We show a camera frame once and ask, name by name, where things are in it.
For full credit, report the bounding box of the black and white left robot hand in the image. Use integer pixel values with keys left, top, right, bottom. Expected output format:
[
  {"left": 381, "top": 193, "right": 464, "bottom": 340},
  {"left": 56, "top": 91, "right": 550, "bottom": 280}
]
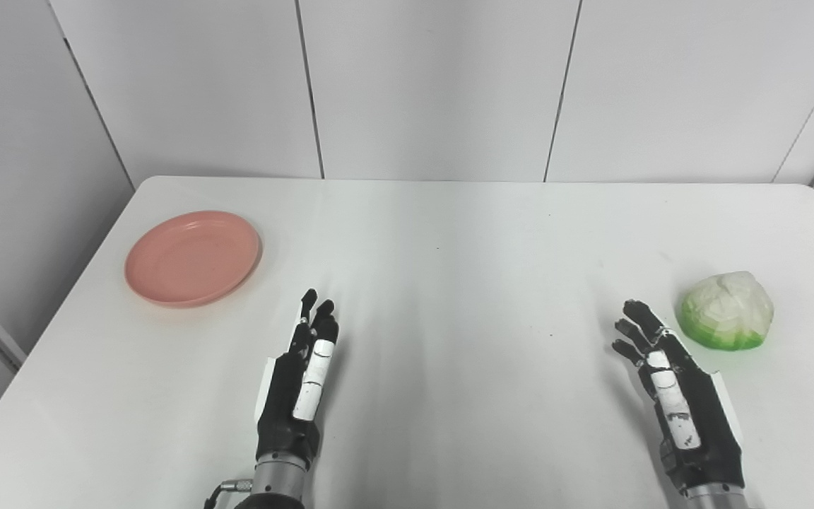
[{"left": 255, "top": 288, "right": 341, "bottom": 471}]

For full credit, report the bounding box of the pink plastic plate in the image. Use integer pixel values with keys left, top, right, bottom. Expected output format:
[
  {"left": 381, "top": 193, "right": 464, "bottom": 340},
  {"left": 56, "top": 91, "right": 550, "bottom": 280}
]
[{"left": 124, "top": 211, "right": 262, "bottom": 308}]

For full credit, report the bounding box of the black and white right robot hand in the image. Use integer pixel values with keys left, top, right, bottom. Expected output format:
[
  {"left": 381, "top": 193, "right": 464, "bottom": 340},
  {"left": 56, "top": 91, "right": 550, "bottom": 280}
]
[{"left": 612, "top": 299, "right": 745, "bottom": 493}]

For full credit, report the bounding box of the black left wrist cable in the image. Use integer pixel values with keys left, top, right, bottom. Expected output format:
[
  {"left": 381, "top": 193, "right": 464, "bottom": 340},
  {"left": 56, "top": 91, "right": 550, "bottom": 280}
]
[{"left": 203, "top": 479, "right": 254, "bottom": 509}]

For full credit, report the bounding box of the green and white toy cabbage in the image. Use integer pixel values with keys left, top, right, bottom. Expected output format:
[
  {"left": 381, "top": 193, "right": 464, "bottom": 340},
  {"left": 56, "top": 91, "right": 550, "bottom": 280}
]
[{"left": 676, "top": 271, "right": 775, "bottom": 351}]

